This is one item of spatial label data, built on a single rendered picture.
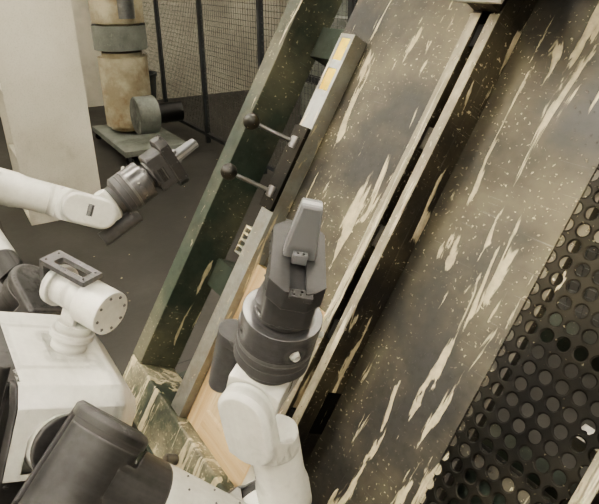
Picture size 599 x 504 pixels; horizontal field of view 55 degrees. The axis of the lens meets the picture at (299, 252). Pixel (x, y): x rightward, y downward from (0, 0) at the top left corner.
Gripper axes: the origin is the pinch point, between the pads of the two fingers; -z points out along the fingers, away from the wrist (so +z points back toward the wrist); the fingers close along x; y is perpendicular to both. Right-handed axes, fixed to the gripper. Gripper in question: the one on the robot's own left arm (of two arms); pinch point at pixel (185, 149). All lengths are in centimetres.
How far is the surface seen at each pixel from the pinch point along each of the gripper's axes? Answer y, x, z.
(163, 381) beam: 0, 48, 37
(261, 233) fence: 15.4, 20.0, -1.4
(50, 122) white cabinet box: -355, 76, -1
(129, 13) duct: -522, 74, -143
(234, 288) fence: 14.8, 27.7, 10.5
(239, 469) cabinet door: 40, 46, 34
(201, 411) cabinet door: 20, 45, 34
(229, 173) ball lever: 10.2, 5.9, -3.3
